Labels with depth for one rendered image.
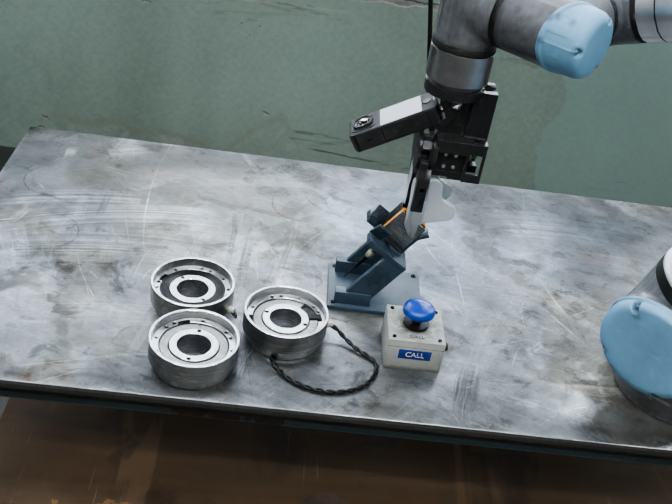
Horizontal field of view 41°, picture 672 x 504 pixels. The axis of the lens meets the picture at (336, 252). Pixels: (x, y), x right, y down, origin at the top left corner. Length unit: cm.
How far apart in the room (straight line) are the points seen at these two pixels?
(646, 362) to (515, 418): 19
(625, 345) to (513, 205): 58
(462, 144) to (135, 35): 175
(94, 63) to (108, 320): 170
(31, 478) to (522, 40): 84
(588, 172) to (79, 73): 159
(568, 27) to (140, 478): 80
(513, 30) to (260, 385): 49
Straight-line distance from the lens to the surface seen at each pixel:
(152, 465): 130
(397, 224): 115
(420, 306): 109
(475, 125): 109
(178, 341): 107
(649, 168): 298
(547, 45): 96
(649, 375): 99
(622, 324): 98
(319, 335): 108
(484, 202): 150
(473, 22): 101
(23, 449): 133
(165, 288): 114
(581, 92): 280
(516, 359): 118
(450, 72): 104
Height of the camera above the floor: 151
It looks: 33 degrees down
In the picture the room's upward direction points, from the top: 10 degrees clockwise
